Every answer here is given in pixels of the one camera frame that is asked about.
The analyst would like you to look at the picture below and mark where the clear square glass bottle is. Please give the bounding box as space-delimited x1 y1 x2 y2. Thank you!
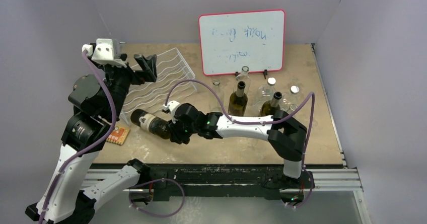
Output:
209 79 224 112

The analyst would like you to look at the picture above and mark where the dark bottle brown label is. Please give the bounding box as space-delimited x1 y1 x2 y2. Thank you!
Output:
228 81 248 117

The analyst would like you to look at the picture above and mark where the clear bottle far right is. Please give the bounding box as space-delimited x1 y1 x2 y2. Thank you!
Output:
283 85 300 107

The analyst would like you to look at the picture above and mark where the dark bottle right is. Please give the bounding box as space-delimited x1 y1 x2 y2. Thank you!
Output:
259 92 282 116

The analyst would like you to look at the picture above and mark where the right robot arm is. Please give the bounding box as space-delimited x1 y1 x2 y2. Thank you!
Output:
162 101 308 187

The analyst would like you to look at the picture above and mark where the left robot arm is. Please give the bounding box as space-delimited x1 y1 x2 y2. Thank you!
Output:
25 54 157 223

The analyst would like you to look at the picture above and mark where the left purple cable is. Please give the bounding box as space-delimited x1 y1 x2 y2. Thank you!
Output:
36 49 117 224

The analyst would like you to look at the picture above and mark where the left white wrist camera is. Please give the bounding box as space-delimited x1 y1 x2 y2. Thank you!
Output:
82 38 127 67

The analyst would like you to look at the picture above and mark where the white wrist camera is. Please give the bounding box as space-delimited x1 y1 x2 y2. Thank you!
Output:
82 38 127 67
162 101 181 116

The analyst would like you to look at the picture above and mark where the clear bottle back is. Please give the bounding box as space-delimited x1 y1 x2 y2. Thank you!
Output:
235 65 251 94

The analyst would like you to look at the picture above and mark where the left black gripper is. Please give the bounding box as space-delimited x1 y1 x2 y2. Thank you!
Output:
100 52 157 118

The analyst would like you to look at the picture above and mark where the orange card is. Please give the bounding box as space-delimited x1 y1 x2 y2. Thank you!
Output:
106 126 130 145

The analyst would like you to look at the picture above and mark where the white wire wine rack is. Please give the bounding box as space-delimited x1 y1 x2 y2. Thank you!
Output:
119 47 197 125

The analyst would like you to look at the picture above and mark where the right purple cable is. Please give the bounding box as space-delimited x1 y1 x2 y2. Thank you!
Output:
165 79 316 210

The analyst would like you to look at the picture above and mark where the purple cable loop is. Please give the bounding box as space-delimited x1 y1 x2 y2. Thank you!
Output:
128 177 186 218

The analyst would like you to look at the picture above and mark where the clear bottle silver cap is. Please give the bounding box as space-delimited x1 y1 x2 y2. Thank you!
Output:
253 77 276 113

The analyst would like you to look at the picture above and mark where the red framed whiteboard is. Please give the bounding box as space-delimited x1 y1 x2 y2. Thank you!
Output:
198 9 286 76

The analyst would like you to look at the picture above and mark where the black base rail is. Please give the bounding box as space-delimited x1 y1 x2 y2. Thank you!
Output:
127 159 314 204

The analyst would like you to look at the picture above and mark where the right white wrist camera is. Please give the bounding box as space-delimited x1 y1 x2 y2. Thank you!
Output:
162 101 181 116

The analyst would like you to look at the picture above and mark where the dark bottle white label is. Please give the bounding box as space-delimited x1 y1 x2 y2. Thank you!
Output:
130 109 171 139

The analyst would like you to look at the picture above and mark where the clear bottle right front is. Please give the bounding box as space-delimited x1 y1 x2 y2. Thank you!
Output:
284 104 298 114

